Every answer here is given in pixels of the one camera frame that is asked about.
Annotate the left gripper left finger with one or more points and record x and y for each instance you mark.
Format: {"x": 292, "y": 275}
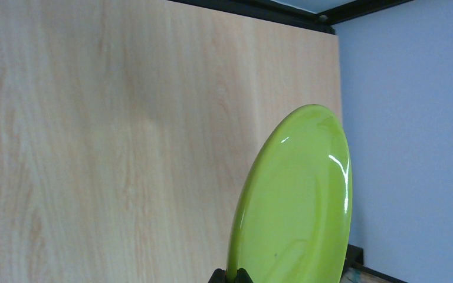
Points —
{"x": 218, "y": 276}

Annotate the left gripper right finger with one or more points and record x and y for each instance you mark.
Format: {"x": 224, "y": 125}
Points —
{"x": 242, "y": 276}

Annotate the black frame front rail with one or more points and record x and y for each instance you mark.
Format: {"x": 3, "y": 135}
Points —
{"x": 355, "y": 271}

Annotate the green plate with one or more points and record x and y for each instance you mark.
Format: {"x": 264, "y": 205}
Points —
{"x": 293, "y": 217}

